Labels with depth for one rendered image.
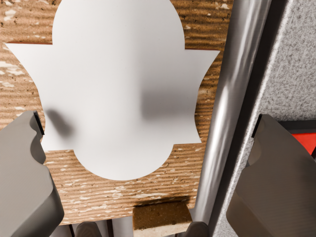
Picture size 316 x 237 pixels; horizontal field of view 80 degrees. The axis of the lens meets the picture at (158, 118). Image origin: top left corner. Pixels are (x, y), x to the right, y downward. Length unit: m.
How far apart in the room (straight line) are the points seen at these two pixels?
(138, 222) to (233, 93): 0.15
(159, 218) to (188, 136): 0.09
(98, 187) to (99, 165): 0.04
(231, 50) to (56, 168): 0.17
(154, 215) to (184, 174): 0.05
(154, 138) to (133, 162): 0.03
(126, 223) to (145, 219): 0.07
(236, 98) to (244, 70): 0.03
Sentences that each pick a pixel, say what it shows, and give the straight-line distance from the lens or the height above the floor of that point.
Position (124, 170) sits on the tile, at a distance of 0.17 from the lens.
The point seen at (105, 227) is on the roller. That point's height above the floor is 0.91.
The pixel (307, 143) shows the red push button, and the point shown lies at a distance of 0.26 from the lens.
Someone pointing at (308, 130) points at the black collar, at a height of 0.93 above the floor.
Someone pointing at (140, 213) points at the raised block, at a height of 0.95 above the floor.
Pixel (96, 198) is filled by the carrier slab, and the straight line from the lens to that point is 0.21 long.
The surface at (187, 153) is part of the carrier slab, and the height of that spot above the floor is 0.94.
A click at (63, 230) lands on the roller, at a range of 0.30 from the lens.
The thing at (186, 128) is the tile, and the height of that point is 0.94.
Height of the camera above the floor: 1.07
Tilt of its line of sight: 60 degrees down
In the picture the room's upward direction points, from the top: 162 degrees clockwise
